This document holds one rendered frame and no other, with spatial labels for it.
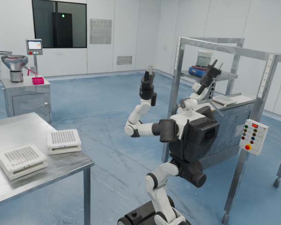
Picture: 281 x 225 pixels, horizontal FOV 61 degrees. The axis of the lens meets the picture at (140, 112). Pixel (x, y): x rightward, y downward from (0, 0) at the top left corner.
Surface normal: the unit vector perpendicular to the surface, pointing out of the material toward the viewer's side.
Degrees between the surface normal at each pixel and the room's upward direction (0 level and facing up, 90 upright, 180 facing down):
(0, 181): 0
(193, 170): 45
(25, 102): 90
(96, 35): 90
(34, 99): 89
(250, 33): 90
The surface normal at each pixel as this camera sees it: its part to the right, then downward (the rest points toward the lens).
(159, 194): 0.54, -0.31
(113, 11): 0.56, 0.37
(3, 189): 0.08, -0.92
